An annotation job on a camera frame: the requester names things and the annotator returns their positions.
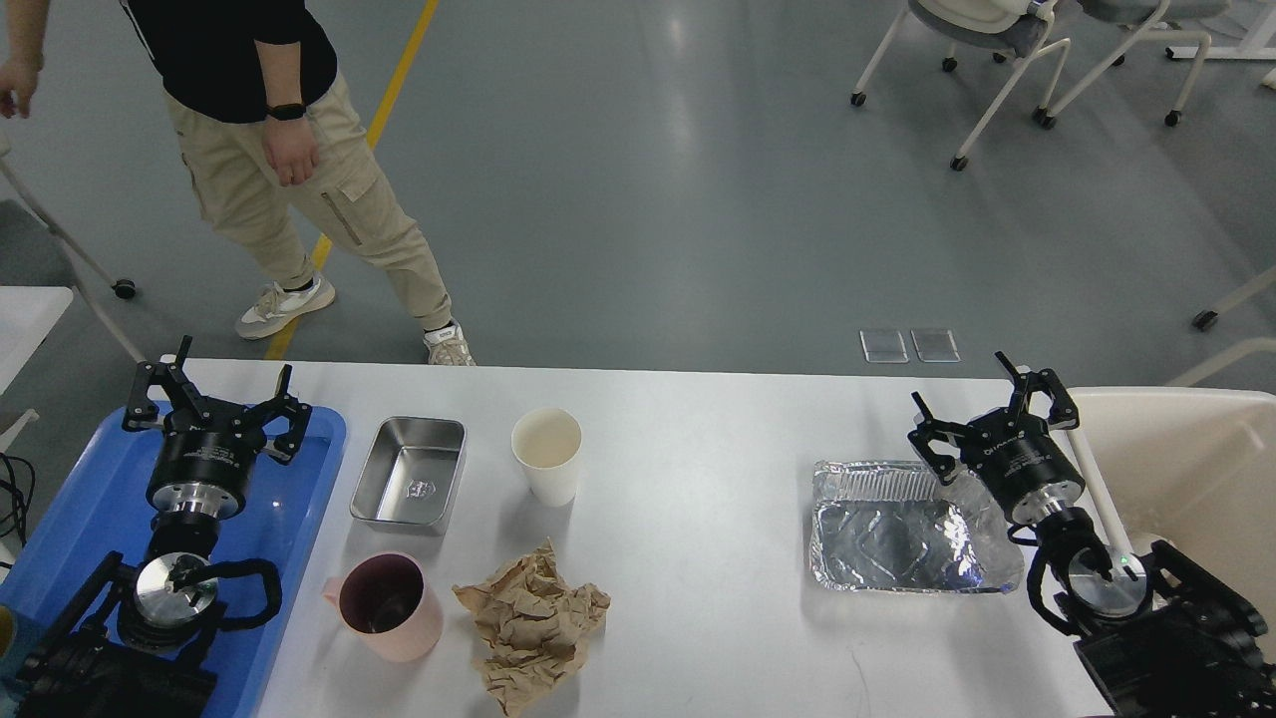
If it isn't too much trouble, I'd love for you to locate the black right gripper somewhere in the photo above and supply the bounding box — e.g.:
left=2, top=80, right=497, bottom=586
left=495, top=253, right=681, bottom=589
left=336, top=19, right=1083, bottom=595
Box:
left=907, top=351, right=1086, bottom=525

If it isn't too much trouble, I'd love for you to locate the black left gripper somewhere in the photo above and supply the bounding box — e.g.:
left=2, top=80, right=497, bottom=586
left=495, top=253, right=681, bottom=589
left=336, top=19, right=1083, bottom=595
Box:
left=122, top=335, right=313, bottom=520

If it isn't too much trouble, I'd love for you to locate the stainless steel rectangular container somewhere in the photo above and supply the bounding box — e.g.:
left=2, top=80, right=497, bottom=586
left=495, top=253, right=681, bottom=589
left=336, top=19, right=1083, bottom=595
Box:
left=350, top=414, right=467, bottom=537

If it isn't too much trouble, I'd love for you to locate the pink plastic mug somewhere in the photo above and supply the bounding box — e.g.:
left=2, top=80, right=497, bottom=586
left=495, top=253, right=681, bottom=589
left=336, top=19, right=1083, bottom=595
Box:
left=322, top=551, right=444, bottom=662

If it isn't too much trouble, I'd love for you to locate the brown paper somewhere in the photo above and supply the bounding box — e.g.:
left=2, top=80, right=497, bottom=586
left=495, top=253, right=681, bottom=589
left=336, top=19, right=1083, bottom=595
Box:
left=452, top=538, right=612, bottom=717

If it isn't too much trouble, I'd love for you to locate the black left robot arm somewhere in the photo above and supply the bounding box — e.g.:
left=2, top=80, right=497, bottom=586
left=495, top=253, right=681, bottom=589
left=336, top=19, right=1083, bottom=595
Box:
left=13, top=335, right=313, bottom=717

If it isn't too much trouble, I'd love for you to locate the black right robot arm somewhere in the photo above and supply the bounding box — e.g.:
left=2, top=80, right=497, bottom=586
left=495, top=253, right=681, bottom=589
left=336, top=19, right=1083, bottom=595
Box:
left=909, top=353, right=1275, bottom=717

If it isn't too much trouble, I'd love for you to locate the right floor socket plate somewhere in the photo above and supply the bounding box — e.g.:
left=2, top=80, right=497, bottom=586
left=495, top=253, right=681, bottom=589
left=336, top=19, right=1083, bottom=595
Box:
left=910, top=328, right=961, bottom=363

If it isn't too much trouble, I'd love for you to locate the floor socket plate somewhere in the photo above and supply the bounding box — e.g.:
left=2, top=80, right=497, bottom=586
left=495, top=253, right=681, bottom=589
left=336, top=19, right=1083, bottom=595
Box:
left=910, top=328, right=961, bottom=363
left=857, top=330, right=910, bottom=363

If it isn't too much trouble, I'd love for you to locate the blue plastic tray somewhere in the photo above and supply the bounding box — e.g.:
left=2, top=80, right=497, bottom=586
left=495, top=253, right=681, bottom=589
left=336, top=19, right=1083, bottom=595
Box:
left=1, top=406, right=345, bottom=717

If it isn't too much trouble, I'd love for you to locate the aluminium foil tray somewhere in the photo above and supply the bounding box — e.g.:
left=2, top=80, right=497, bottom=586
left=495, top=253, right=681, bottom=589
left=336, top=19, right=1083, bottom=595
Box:
left=806, top=460, right=1026, bottom=594

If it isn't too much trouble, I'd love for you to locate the left floor socket plate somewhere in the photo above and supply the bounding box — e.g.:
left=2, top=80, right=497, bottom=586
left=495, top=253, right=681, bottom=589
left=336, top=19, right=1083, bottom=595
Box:
left=857, top=330, right=910, bottom=363

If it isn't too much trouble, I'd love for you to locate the beige plastic bin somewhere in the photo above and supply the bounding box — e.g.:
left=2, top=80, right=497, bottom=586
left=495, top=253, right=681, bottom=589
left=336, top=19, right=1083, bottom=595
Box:
left=1073, top=386, right=1275, bottom=622

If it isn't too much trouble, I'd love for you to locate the white side table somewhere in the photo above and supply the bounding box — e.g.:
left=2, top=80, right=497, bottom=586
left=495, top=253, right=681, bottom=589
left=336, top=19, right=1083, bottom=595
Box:
left=1, top=284, right=74, bottom=394

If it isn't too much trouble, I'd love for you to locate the white chair leg right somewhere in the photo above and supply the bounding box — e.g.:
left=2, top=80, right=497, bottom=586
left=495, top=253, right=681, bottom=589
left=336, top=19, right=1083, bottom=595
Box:
left=1164, top=264, right=1276, bottom=388

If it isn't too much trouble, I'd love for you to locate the grey chair at left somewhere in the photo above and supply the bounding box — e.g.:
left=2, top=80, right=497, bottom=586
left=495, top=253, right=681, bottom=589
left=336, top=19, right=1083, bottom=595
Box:
left=1, top=129, right=145, bottom=363

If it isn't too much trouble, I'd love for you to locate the teal object at corner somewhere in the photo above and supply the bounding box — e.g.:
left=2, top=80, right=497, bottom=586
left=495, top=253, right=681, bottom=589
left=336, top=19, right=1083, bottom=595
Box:
left=1, top=604, right=41, bottom=701

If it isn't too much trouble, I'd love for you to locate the person in khaki trousers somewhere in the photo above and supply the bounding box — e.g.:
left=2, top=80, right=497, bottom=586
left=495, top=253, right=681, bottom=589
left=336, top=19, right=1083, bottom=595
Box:
left=0, top=0, right=479, bottom=367

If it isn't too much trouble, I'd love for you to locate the white paper cup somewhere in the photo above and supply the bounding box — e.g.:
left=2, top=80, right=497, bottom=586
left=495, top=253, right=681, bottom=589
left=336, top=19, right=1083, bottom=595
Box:
left=510, top=406, right=583, bottom=508

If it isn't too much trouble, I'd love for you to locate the white office chair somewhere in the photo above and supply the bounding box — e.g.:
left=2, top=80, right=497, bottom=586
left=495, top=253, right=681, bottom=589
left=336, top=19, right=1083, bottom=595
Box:
left=849, top=1, right=1071, bottom=172
left=1034, top=1, right=1233, bottom=129

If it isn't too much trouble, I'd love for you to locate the black cable at left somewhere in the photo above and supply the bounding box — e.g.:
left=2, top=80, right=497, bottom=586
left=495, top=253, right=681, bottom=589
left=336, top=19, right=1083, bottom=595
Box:
left=0, top=451, right=37, bottom=571

